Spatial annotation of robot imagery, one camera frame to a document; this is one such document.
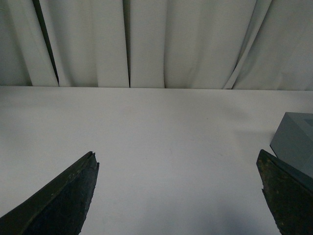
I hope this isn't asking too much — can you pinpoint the white curtain backdrop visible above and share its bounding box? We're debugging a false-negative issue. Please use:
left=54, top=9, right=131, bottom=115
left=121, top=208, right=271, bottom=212
left=0, top=0, right=313, bottom=91

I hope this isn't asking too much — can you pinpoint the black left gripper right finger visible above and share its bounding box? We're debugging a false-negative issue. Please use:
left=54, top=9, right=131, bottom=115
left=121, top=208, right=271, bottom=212
left=256, top=149, right=313, bottom=235

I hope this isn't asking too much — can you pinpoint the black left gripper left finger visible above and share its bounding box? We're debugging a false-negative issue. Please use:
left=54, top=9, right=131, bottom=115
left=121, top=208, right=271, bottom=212
left=0, top=151, right=99, bottom=235

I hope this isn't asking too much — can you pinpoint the gray square base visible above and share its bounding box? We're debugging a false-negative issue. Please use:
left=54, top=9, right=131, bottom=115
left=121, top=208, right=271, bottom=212
left=270, top=112, right=313, bottom=177

